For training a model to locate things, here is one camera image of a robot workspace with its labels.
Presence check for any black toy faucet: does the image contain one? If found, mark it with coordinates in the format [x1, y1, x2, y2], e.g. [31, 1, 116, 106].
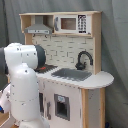
[75, 51, 93, 70]

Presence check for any black toy stovetop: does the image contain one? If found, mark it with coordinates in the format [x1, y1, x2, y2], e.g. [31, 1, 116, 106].
[35, 64, 58, 73]

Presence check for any grey range hood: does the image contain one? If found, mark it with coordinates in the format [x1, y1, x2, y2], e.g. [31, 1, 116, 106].
[24, 16, 54, 35]

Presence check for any white toy microwave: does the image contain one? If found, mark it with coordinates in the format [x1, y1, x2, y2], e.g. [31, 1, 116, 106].
[54, 14, 91, 34]

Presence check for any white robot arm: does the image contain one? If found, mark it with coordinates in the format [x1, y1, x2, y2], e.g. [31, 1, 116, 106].
[0, 43, 50, 128]

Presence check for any grey toy sink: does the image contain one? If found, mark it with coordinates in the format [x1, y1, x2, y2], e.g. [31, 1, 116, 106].
[52, 68, 92, 81]

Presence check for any wooden toy kitchen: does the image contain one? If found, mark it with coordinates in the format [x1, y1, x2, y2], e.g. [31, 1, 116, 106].
[20, 11, 114, 128]

